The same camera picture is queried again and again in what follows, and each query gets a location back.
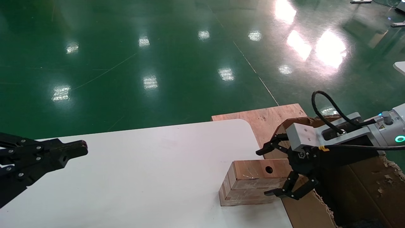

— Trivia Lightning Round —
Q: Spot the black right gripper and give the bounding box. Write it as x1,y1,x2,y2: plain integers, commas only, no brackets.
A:
256,133,385,200

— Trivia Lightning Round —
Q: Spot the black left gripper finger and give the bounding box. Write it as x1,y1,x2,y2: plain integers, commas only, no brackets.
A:
0,154,72,208
0,132,88,158

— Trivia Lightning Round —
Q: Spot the small brown cardboard box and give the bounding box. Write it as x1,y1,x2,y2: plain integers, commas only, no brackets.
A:
218,158,314,207

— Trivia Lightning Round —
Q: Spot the big open cardboard box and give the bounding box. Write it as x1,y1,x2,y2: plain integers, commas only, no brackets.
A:
274,116,405,228

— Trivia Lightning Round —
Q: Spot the wooden platform board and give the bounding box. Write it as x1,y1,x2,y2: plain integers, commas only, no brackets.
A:
211,103,309,160

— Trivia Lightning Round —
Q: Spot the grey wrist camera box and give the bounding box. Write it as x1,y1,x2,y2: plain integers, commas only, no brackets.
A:
286,122,320,152

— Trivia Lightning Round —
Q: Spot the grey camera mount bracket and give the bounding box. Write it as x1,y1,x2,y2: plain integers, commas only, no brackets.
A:
316,112,363,141

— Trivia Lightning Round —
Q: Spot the thin black braided cable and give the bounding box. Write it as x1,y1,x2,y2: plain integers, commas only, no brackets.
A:
312,91,377,127

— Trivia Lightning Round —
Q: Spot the thick black cable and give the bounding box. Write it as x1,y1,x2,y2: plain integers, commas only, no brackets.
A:
326,144,405,151

